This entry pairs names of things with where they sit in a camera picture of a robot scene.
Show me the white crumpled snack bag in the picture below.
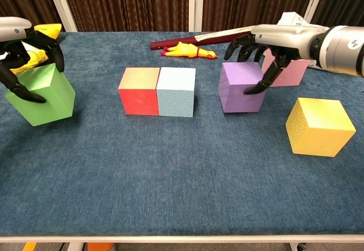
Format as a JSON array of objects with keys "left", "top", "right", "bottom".
[{"left": 277, "top": 11, "right": 324, "bottom": 70}]

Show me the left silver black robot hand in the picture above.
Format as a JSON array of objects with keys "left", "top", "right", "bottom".
[{"left": 0, "top": 17, "right": 65, "bottom": 104}]

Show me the yellow rubber chicken toy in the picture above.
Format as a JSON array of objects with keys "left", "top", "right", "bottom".
[{"left": 160, "top": 42, "right": 218, "bottom": 60}]

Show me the white table frame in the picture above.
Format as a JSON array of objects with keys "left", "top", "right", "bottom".
[{"left": 0, "top": 234, "right": 364, "bottom": 251}]

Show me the long dark red box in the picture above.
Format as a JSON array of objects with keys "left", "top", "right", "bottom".
[{"left": 150, "top": 25, "right": 257, "bottom": 51}]

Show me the yellow snack bag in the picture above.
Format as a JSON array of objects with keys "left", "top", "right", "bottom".
[{"left": 10, "top": 23, "right": 62, "bottom": 75}]

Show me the blue felt table cover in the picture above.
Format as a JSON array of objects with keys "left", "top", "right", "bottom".
[{"left": 0, "top": 31, "right": 364, "bottom": 237}]

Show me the red foam cube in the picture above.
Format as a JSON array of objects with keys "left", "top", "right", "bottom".
[{"left": 118, "top": 67, "right": 162, "bottom": 117}]

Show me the purple foam cube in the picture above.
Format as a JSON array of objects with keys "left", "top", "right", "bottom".
[{"left": 218, "top": 61, "right": 267, "bottom": 113}]

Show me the green foam cube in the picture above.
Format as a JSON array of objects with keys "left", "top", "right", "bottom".
[{"left": 5, "top": 62, "right": 76, "bottom": 127}]

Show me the pink foam cube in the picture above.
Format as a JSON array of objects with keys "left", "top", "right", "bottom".
[{"left": 260, "top": 48, "right": 311, "bottom": 88}]

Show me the light blue foam cube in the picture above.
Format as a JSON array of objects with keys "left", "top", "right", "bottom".
[{"left": 155, "top": 67, "right": 196, "bottom": 118}]

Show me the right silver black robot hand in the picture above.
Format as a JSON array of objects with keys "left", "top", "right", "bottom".
[{"left": 224, "top": 24, "right": 330, "bottom": 95}]

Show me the yellow foam cube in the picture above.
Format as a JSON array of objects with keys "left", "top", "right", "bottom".
[{"left": 285, "top": 97, "right": 357, "bottom": 158}]

